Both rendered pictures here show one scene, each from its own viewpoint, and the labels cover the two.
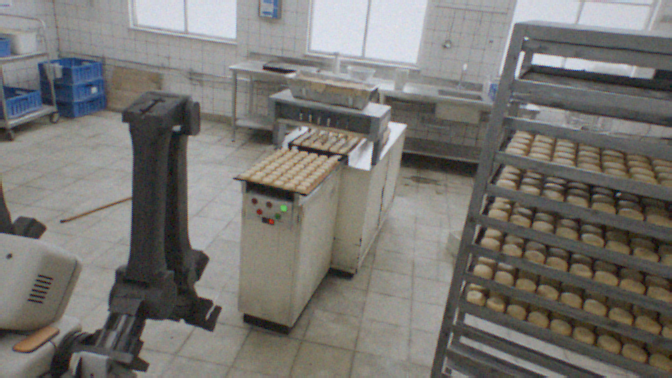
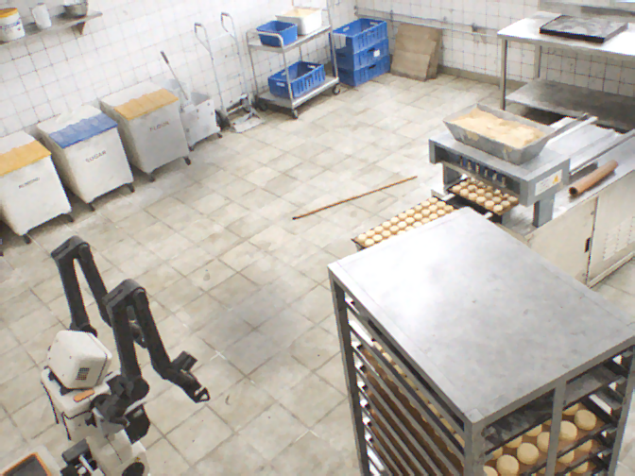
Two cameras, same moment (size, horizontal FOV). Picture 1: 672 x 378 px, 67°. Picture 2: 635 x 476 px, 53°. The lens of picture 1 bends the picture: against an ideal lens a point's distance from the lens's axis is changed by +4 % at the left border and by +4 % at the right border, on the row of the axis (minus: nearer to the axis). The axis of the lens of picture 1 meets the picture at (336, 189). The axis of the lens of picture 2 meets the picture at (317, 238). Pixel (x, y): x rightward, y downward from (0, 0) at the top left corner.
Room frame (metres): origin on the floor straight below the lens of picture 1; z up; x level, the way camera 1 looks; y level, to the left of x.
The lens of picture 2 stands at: (0.20, -1.34, 2.88)
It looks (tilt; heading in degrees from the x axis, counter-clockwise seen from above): 35 degrees down; 46
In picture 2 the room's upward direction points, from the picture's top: 9 degrees counter-clockwise
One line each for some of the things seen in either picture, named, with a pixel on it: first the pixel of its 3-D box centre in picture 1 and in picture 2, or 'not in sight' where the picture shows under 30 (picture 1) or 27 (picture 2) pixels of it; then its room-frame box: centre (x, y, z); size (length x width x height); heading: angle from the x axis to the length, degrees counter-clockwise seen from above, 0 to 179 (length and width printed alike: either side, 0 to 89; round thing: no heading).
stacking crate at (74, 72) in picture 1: (72, 70); (358, 35); (6.02, 3.37, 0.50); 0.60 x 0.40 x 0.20; 175
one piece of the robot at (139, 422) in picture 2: not in sight; (117, 403); (0.80, 0.58, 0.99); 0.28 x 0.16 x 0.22; 82
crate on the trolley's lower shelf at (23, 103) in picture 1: (5, 102); (297, 79); (5.09, 3.56, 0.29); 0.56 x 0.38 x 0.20; 0
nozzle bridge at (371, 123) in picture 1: (328, 127); (494, 174); (3.07, 0.10, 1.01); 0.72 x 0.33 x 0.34; 75
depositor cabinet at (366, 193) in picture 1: (339, 186); (543, 225); (3.53, -0.02, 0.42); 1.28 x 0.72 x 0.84; 165
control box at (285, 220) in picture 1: (270, 211); not in sight; (2.23, 0.32, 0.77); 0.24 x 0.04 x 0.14; 75
